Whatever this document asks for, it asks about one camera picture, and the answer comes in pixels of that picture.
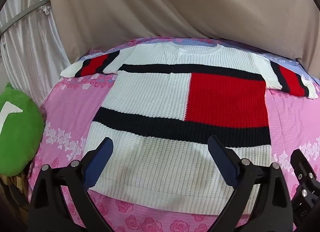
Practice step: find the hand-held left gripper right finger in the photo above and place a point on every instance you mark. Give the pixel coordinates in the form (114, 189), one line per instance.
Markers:
(223, 161)

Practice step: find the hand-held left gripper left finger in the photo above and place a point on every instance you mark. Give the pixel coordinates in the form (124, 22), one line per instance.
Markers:
(100, 158)

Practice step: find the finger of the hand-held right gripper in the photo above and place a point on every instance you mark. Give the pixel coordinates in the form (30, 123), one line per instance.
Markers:
(301, 163)

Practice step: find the white red black knit sweater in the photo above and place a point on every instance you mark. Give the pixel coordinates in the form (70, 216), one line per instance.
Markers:
(150, 91)

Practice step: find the pink floral blanket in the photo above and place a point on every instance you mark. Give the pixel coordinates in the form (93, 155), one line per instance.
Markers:
(75, 101)

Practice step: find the green plush pillow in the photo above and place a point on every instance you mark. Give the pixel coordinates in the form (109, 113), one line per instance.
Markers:
(22, 134)

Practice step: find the brown woven mat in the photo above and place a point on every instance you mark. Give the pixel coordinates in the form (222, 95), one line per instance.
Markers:
(12, 183)

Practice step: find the white satin curtain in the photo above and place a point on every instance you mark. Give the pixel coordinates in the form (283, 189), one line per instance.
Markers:
(30, 44)

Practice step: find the beige curtain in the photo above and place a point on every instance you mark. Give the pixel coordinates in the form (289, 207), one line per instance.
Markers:
(175, 9)

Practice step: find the grey metal rod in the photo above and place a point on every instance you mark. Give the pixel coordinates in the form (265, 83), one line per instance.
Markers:
(25, 12)

